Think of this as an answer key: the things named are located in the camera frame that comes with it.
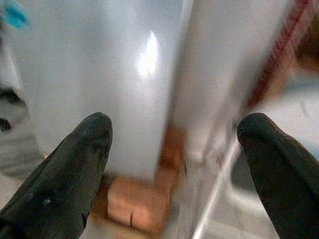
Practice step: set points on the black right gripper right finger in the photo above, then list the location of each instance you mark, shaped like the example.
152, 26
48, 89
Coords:
281, 174

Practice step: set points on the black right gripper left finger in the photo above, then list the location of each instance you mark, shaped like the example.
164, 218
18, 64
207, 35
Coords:
59, 179

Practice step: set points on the blue capped translucent bottle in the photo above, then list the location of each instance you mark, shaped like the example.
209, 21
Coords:
99, 87

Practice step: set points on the clear bottle red label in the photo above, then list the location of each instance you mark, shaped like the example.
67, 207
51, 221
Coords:
211, 94

